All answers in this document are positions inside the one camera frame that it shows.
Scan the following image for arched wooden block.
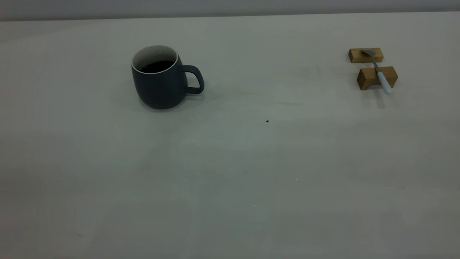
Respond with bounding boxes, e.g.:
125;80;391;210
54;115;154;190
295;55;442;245
357;66;399;90

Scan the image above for metal spoon pale blue handle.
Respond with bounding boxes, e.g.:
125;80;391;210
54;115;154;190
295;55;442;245
361;49;392;95

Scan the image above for flat rectangular wooden block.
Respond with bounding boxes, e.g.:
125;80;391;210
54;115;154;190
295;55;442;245
348;47;384;64

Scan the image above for dark grey ceramic mug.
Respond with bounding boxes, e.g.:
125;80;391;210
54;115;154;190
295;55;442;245
131;45;205;110

